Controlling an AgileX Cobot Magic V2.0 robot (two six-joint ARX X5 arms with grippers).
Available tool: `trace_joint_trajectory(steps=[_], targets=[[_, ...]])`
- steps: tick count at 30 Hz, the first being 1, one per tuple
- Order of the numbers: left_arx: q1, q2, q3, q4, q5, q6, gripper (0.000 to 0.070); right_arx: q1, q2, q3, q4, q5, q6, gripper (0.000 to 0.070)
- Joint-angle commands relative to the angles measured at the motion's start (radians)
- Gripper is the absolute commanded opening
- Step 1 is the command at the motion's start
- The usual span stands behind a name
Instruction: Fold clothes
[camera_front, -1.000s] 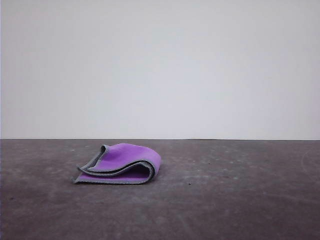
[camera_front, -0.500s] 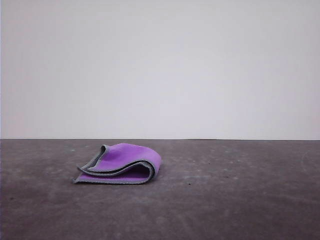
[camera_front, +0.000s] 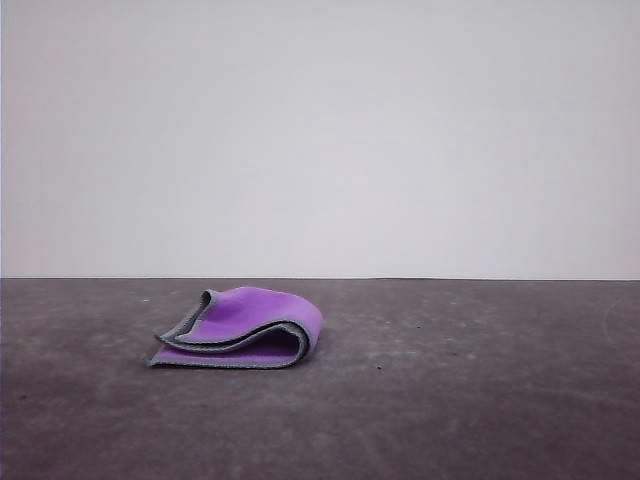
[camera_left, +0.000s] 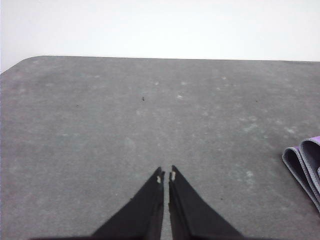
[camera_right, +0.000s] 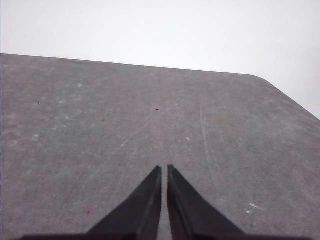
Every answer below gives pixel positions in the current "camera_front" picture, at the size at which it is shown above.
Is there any purple towel with grey hem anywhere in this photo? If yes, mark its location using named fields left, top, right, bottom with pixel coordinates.
left=144, top=285, right=325, bottom=371

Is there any grey table cloth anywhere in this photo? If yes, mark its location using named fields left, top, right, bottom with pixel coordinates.
left=0, top=276, right=640, bottom=480

